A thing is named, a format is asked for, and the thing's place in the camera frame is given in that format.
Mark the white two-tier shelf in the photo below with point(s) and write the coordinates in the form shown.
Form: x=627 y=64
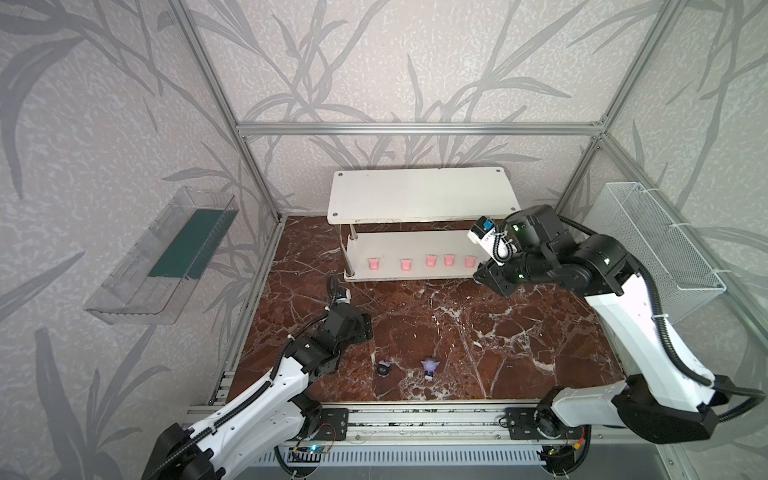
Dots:
x=400 y=196

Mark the dark round toy left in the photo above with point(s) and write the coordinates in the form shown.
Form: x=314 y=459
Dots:
x=383 y=369

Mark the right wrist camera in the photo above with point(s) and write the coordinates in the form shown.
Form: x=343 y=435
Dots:
x=484 y=234

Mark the aluminium frame crossbar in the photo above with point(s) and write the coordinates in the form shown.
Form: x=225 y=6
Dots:
x=248 y=129

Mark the white wire mesh basket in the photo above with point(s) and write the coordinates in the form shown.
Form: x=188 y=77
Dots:
x=630 y=213

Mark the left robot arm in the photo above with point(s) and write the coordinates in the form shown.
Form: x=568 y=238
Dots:
x=273 y=410

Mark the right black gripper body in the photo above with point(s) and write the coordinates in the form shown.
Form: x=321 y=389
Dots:
x=495 y=274

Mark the purple figure toy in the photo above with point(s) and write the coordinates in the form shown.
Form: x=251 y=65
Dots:
x=430 y=366

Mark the clear plastic wall bin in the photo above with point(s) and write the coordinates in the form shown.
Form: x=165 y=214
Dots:
x=157 y=277

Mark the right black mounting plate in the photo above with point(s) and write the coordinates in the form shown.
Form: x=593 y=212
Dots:
x=525 y=423

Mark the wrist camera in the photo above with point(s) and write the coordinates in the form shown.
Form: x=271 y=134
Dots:
x=337 y=293
x=484 y=234

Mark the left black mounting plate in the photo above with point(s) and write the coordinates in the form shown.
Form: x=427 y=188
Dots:
x=328 y=424

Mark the black mounting plate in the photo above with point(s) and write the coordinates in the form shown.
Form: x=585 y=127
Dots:
x=525 y=423
x=328 y=424

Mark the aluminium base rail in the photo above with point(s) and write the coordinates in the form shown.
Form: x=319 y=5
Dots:
x=392 y=423

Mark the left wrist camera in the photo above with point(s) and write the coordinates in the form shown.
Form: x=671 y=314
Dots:
x=337 y=293

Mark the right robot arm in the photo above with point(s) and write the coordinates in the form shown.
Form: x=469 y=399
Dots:
x=671 y=396

